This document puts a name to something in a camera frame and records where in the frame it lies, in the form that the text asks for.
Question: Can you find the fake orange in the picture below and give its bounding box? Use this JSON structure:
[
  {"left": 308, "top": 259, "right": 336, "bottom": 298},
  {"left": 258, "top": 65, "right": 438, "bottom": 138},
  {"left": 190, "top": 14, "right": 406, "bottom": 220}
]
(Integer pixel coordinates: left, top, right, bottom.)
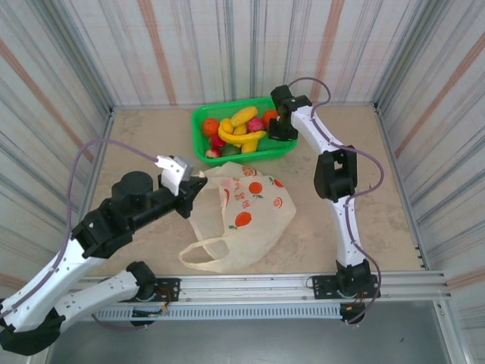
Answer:
[
  {"left": 261, "top": 109, "right": 280, "bottom": 129},
  {"left": 201, "top": 118, "right": 221, "bottom": 137}
]

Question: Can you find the yellow fake mango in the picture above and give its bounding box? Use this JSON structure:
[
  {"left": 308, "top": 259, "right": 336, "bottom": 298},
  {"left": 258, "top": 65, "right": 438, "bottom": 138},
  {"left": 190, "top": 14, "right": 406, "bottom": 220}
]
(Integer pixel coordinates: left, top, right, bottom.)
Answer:
[{"left": 230, "top": 106, "right": 259, "bottom": 128}]

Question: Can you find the green plastic basket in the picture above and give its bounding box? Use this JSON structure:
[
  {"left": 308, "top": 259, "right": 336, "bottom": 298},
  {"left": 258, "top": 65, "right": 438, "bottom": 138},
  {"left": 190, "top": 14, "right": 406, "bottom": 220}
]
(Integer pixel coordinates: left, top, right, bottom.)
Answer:
[{"left": 190, "top": 97, "right": 299, "bottom": 166}]

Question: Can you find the plastic bag with orange print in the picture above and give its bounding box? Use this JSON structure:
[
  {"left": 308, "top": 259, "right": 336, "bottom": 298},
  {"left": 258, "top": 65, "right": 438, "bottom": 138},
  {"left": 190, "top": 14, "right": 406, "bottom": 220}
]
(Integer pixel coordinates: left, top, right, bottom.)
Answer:
[{"left": 178, "top": 162, "right": 297, "bottom": 274}]

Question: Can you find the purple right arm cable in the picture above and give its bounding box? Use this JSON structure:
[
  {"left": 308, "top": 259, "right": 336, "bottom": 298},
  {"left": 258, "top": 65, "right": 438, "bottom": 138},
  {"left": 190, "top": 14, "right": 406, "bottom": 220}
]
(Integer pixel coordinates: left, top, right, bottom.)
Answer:
[{"left": 286, "top": 77, "right": 385, "bottom": 326}]

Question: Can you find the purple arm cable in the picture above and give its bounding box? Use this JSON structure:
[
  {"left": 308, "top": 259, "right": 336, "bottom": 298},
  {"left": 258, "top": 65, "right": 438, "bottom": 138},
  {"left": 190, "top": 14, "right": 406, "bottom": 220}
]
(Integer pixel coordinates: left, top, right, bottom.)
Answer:
[
  {"left": 0, "top": 139, "right": 160, "bottom": 331},
  {"left": 286, "top": 77, "right": 385, "bottom": 326}
]

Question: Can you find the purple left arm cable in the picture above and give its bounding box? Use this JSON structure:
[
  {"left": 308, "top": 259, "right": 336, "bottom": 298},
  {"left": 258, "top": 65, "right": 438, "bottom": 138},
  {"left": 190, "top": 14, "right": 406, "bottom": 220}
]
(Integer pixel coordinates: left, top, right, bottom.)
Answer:
[{"left": 0, "top": 139, "right": 160, "bottom": 331}]

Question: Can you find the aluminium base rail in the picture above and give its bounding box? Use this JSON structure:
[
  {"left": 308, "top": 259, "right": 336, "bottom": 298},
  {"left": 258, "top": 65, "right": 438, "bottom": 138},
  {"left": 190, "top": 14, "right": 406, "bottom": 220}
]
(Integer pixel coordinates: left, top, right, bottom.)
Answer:
[{"left": 77, "top": 269, "right": 452, "bottom": 303}]

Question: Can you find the grey slotted cable duct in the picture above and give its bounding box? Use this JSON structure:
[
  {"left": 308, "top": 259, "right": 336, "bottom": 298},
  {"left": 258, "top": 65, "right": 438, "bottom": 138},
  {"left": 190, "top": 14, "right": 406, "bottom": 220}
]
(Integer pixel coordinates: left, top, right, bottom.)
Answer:
[{"left": 92, "top": 304, "right": 344, "bottom": 322}]

